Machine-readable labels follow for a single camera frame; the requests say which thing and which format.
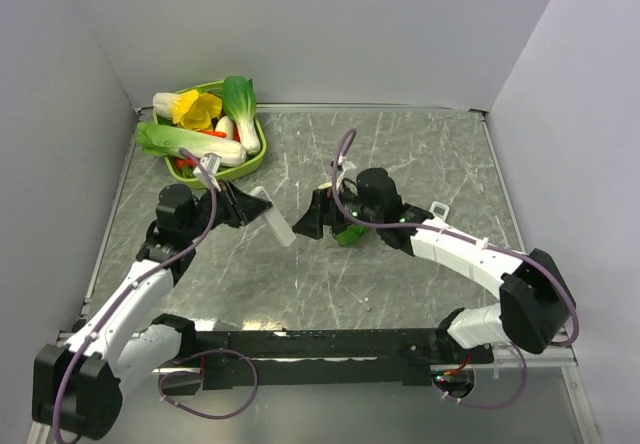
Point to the long white remote control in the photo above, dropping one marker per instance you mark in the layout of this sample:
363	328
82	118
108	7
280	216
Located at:
274	218

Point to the white universal AC remote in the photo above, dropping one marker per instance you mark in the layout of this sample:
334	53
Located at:
439	210

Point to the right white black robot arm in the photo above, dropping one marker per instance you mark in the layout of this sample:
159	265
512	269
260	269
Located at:
533	302

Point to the long green white cabbage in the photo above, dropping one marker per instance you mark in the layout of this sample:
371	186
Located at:
167	141

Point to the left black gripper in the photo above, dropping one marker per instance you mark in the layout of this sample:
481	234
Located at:
239	206

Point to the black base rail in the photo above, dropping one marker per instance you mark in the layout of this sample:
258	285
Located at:
309	357

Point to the white radish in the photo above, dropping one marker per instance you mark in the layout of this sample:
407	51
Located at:
225	128

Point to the red chili pepper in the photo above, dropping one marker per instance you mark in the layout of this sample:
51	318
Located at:
214	133

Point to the green napa cabbage half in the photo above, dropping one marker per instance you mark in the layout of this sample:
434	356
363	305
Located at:
350	235

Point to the yellow leafed cabbage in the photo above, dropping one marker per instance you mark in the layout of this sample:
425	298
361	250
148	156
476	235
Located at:
192	110

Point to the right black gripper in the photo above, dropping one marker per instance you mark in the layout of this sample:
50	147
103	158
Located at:
323	210

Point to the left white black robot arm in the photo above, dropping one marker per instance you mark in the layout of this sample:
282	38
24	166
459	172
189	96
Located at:
80	386

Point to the green white bok choy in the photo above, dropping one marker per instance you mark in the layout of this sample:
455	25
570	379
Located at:
239	104

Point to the aluminium frame rail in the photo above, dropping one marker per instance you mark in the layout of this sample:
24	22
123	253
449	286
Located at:
506	356

